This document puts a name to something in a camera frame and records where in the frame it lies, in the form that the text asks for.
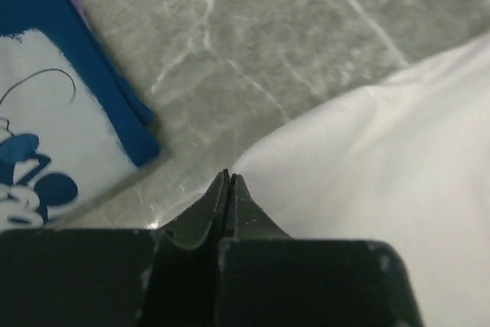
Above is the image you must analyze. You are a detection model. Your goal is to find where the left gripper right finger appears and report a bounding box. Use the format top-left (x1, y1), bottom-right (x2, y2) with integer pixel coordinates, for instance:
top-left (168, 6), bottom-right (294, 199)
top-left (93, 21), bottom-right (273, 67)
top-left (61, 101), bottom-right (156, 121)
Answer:
top-left (216, 175), bottom-right (423, 326)

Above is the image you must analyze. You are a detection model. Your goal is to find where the white t-shirt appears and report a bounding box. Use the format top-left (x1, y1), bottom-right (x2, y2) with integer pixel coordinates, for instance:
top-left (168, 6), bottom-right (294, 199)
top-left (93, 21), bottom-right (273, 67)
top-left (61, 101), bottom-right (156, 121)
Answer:
top-left (234, 34), bottom-right (489, 326)

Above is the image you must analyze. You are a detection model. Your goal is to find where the folded blue printed t-shirt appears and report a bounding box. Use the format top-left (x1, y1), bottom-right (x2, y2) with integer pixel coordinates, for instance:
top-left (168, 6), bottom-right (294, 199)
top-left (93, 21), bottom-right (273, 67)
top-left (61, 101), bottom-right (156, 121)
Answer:
top-left (1, 0), bottom-right (159, 230)

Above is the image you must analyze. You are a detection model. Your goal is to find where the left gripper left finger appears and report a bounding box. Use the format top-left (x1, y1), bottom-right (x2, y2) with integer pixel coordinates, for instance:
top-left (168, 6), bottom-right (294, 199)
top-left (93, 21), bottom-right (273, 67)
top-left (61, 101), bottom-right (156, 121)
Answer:
top-left (1, 171), bottom-right (230, 326)

